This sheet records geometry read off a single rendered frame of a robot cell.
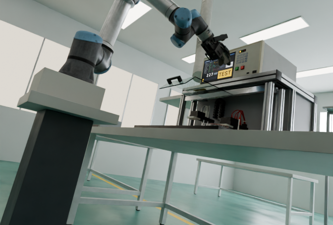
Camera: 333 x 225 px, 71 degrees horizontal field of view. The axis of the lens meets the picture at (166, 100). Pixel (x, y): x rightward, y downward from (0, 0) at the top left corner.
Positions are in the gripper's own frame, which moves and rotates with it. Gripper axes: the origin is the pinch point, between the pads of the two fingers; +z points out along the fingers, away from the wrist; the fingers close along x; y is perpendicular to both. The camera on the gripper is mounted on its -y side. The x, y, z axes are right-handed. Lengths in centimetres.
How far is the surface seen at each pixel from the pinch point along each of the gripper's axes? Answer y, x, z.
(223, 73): -1.5, -9.5, 7.5
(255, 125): 19.5, 7.3, 30.7
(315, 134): 54, 57, -9
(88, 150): 68, -110, 2
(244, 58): -7.4, 3.9, 4.9
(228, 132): 54, 32, -9
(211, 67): -7.1, -20.2, 4.9
